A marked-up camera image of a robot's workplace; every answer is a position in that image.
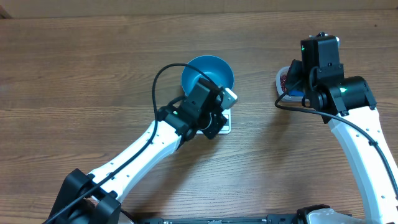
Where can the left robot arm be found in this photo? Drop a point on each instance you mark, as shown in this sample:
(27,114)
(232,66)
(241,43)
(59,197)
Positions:
(96,197)

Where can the white kitchen scale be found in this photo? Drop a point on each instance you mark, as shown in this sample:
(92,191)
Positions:
(227,123)

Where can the blue plastic scoop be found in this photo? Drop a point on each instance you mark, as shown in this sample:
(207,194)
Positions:
(296,93)

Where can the clear plastic container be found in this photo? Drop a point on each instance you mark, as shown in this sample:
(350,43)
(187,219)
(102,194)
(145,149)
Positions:
(294,96)

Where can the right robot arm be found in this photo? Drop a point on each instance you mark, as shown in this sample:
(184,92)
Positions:
(349,107)

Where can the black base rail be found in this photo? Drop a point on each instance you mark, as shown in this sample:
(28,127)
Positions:
(245,217)

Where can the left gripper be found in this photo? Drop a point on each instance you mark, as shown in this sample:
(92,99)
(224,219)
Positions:
(218,122)

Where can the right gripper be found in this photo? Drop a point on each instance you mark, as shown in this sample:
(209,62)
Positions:
(295,74)

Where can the red beans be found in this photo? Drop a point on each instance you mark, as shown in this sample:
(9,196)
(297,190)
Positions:
(283,79)

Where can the teal metal bowl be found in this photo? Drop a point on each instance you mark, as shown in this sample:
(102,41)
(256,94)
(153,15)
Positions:
(214,67)

